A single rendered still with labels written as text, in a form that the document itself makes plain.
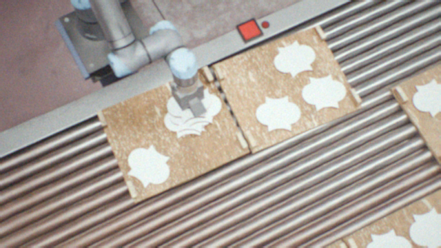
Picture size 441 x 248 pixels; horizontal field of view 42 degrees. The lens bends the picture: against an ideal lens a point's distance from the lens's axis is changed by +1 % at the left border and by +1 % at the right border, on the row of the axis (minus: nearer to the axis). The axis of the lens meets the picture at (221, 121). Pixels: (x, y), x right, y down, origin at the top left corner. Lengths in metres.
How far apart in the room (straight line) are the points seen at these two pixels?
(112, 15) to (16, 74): 1.66
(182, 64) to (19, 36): 1.83
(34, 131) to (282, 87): 0.86
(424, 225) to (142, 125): 0.96
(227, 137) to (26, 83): 1.54
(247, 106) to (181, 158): 0.29
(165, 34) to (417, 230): 0.98
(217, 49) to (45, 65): 1.36
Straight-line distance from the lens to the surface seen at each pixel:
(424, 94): 2.05
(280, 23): 2.11
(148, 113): 1.93
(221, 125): 1.90
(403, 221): 1.90
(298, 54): 2.02
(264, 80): 1.97
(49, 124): 2.01
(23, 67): 3.21
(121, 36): 1.61
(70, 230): 1.89
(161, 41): 1.65
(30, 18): 3.35
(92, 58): 2.04
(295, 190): 1.87
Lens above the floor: 2.72
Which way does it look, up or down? 69 degrees down
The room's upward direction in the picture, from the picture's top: straight up
